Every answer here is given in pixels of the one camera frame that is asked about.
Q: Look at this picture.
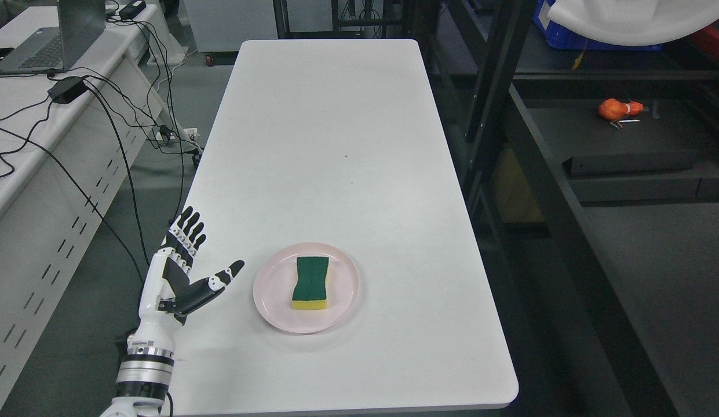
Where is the black power adapter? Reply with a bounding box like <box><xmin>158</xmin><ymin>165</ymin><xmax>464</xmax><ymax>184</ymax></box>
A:
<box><xmin>48</xmin><ymin>76</ymin><xmax>88</xmax><ymax>105</ymax></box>

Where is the green yellow sponge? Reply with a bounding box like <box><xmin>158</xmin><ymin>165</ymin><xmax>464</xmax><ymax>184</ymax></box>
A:
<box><xmin>292</xmin><ymin>256</ymin><xmax>330</xmax><ymax>310</ymax></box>

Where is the pink plate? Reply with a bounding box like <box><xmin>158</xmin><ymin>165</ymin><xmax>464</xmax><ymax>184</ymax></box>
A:
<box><xmin>253</xmin><ymin>242</ymin><xmax>360</xmax><ymax>334</ymax></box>

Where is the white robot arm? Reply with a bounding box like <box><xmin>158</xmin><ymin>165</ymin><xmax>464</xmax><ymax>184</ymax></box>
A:
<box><xmin>101</xmin><ymin>342</ymin><xmax>174</xmax><ymax>416</ymax></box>

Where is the white side desk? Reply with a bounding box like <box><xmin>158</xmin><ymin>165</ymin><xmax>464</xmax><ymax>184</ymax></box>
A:
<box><xmin>0</xmin><ymin>5</ymin><xmax>168</xmax><ymax>410</ymax></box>

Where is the black metal shelf rack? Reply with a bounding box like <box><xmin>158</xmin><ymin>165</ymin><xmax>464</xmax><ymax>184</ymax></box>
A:
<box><xmin>432</xmin><ymin>1</ymin><xmax>719</xmax><ymax>416</ymax></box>

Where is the grey laptop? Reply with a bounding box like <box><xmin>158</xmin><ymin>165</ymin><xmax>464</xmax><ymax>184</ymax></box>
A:
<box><xmin>0</xmin><ymin>1</ymin><xmax>107</xmax><ymax>75</ymax></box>

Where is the orange handled tool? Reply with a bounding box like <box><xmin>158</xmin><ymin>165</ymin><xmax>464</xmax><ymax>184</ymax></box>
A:
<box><xmin>597</xmin><ymin>98</ymin><xmax>646</xmax><ymax>122</ymax></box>

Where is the white table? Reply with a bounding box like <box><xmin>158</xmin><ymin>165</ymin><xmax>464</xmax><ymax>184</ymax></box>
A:
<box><xmin>170</xmin><ymin>39</ymin><xmax>519</xmax><ymax>416</ymax></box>

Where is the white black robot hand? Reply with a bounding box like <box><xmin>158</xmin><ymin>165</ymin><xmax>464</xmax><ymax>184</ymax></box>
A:
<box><xmin>127</xmin><ymin>207</ymin><xmax>244</xmax><ymax>357</ymax></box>

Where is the white foam sheet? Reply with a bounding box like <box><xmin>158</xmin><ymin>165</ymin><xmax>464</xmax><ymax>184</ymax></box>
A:
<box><xmin>546</xmin><ymin>1</ymin><xmax>719</xmax><ymax>46</ymax></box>

